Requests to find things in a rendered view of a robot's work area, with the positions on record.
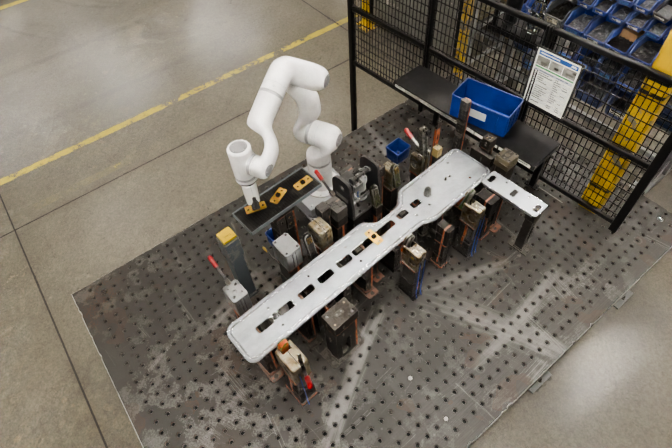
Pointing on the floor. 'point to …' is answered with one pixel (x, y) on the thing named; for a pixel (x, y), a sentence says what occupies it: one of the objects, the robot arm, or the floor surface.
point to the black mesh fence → (497, 66)
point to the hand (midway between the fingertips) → (254, 203)
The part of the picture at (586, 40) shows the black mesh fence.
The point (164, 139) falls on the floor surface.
